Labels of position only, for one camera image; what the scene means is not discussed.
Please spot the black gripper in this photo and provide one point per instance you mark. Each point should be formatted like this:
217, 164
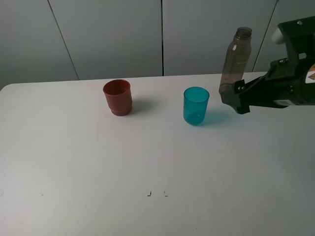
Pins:
284, 85

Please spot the grey translucent water bottle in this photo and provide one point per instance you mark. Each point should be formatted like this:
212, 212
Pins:
237, 56

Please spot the teal translucent plastic cup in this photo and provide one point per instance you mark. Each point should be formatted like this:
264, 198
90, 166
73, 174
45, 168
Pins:
195, 105

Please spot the red plastic cup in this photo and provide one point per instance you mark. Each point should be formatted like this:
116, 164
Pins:
118, 96

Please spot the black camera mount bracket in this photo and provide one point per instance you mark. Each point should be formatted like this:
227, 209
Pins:
298, 36

